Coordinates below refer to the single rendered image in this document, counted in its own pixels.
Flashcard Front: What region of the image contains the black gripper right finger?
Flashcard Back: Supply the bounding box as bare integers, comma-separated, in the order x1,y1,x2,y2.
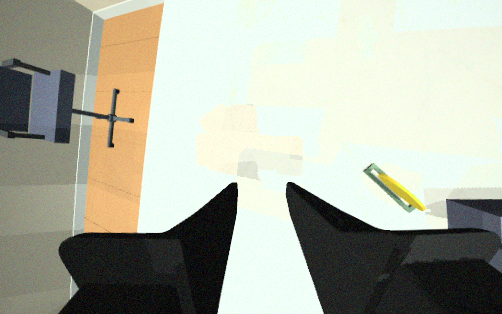
286,182,501,314

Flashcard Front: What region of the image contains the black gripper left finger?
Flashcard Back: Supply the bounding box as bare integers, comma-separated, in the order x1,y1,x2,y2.
58,182,238,314

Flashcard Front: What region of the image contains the gold coin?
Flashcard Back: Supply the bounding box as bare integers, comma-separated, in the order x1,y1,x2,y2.
378,173,426,211

